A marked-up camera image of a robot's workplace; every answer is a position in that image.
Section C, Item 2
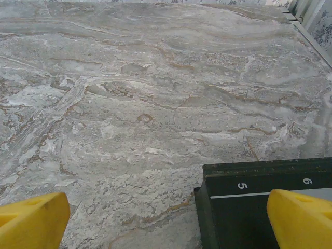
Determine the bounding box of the aluminium side frame rail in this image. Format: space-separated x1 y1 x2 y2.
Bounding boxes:
281 7 332 68

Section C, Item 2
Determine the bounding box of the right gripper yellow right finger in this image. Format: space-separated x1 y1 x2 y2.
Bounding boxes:
267 189 332 249

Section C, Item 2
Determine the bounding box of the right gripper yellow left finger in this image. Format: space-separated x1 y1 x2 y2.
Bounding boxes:
0 191 71 249

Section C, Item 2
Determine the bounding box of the black and white chessboard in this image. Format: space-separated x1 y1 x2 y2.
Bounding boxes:
193 157 332 249

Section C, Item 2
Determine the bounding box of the aluminium corner frame post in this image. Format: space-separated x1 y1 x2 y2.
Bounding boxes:
286 0 324 32

